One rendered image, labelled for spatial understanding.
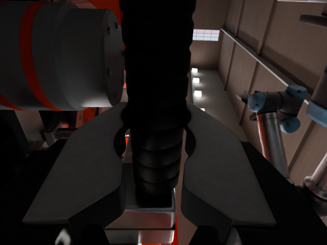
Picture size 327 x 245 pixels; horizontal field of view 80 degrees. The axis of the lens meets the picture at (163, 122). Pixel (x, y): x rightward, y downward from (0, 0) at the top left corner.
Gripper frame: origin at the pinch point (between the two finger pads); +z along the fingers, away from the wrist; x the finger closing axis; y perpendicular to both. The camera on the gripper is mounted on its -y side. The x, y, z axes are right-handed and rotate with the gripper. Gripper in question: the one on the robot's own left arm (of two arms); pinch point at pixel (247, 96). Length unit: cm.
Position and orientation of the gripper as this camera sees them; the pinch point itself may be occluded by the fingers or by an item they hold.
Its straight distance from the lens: 122.3
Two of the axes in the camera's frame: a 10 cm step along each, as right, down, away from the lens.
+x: -9.7, -0.5, -2.2
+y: 1.6, -8.4, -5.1
